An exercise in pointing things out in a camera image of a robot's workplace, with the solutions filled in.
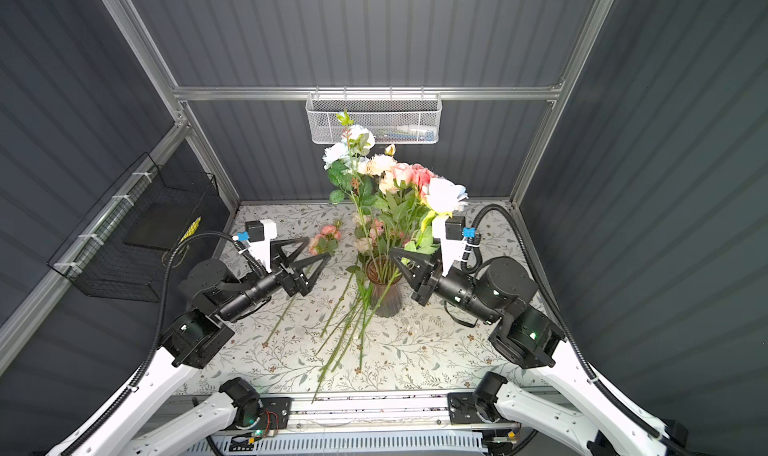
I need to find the large pink rose stem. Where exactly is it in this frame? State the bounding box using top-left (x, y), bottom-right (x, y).
top-left (383, 163), bottom-right (439, 283)

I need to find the pink bud spray stem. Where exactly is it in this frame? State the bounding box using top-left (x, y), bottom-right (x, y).
top-left (262, 223), bottom-right (344, 349)

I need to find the small pink rose stem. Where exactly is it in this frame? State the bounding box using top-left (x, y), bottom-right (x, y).
top-left (379, 163), bottom-right (424, 252)

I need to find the white green rose spray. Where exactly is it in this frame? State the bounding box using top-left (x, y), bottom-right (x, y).
top-left (322, 109), bottom-right (385, 283)

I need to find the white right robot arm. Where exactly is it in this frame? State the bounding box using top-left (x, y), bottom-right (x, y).
top-left (389, 204), bottom-right (689, 455)

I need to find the pink ribbed glass vase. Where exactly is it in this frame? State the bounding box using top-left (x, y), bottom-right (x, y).
top-left (365, 256), bottom-right (403, 318)

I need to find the small pink flower spray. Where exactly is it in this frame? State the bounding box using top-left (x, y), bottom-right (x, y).
top-left (314, 215), bottom-right (379, 393)

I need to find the black book in basket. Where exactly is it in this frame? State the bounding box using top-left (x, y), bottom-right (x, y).
top-left (123, 203), bottom-right (194, 251)

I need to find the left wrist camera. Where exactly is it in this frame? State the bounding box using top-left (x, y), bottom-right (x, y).
top-left (231, 219), bottom-right (277, 273)

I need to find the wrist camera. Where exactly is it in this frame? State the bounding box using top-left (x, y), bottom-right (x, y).
top-left (431, 216), bottom-right (480, 276)
top-left (231, 219), bottom-right (277, 273)

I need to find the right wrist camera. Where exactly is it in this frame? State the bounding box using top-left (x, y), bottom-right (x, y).
top-left (431, 216), bottom-right (480, 276)

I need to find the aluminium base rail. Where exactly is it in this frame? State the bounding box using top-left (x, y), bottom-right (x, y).
top-left (261, 389), bottom-right (520, 436)

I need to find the white wire mesh basket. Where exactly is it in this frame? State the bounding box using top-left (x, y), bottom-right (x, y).
top-left (305, 95), bottom-right (443, 145)

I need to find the black wire basket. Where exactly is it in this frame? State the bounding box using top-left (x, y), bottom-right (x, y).
top-left (47, 154), bottom-right (227, 303)

